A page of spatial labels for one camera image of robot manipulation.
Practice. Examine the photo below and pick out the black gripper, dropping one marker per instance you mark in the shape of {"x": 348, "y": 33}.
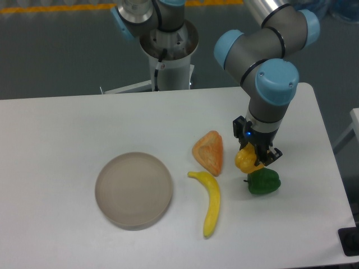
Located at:
{"x": 244, "y": 130}

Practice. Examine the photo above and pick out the yellow bell pepper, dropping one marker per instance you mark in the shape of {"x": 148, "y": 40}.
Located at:
{"x": 246, "y": 158}

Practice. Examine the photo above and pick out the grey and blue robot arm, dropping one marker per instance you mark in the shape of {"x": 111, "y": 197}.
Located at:
{"x": 256, "y": 62}

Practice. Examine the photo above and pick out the green bell pepper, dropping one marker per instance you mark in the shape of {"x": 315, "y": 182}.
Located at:
{"x": 263, "y": 181}

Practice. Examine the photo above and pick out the round beige plate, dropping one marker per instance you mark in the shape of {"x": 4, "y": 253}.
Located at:
{"x": 134, "y": 190}

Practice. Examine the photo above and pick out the yellow banana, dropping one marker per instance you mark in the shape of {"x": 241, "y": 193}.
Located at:
{"x": 213, "y": 190}

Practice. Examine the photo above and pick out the white furniture at right edge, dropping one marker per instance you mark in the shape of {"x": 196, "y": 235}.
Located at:
{"x": 350, "y": 132}

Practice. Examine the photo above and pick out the black device at table edge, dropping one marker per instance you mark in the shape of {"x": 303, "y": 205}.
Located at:
{"x": 349, "y": 241}

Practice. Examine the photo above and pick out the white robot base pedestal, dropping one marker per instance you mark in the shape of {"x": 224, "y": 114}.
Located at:
{"x": 169, "y": 57}

